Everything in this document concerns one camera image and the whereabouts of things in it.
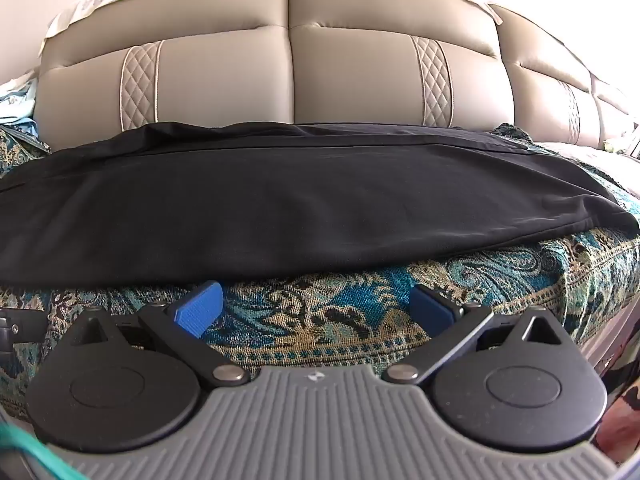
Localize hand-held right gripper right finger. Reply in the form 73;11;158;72
381;284;576;387

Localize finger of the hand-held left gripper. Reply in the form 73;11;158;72
0;309;45;356

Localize teal paisley blanket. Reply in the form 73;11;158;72
0;122;640;411

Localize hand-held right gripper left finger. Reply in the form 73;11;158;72
64;280;252;389

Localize white cloth cover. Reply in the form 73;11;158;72
40;0;503;56

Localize light blue cloth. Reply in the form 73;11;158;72
0;72;41;136

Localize black pants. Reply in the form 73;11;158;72
0;121;640;286

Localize beige leather headboard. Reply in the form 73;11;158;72
34;0;640;153

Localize grey bed frame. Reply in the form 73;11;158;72
575;305;640;376

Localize green cord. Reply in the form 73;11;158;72
0;420;88;480

